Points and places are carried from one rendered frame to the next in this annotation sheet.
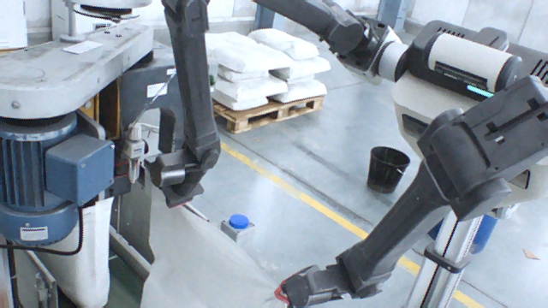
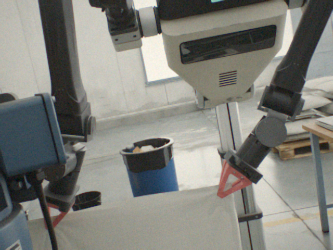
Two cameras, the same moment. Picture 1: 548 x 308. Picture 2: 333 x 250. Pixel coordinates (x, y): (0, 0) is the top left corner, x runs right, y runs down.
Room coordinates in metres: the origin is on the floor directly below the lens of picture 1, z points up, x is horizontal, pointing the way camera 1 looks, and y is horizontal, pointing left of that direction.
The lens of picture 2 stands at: (0.26, 0.48, 1.31)
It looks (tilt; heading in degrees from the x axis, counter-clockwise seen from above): 10 degrees down; 321
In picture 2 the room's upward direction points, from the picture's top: 11 degrees counter-clockwise
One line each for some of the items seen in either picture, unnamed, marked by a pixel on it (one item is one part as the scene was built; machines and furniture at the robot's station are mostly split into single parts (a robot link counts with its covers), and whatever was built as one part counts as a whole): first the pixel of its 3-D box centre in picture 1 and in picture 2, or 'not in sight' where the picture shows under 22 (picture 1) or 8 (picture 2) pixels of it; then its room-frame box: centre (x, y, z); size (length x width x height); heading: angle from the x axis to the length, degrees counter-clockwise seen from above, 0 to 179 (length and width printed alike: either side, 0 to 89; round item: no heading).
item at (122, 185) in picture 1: (111, 181); not in sight; (1.05, 0.38, 1.04); 0.08 x 0.06 x 0.05; 140
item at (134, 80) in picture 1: (130, 92); not in sight; (1.22, 0.40, 1.21); 0.30 x 0.25 x 0.30; 50
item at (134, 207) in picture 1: (124, 197); not in sight; (1.72, 0.57, 0.54); 1.05 x 0.02 x 0.41; 50
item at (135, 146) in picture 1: (134, 153); not in sight; (1.03, 0.32, 1.14); 0.05 x 0.04 x 0.16; 140
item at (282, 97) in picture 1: (291, 87); not in sight; (4.49, -0.08, 0.20); 0.67 x 0.43 x 0.15; 140
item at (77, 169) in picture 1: (81, 173); (28, 141); (0.74, 0.33, 1.25); 0.10 x 0.08 x 0.12; 165
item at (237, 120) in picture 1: (251, 97); not in sight; (4.38, 0.28, 0.07); 1.20 x 0.82 x 0.14; 142
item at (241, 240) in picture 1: (237, 231); not in sight; (1.25, 0.06, 0.81); 0.08 x 0.08 x 0.06; 50
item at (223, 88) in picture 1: (247, 84); not in sight; (4.02, 0.30, 0.32); 0.66 x 0.43 x 0.15; 142
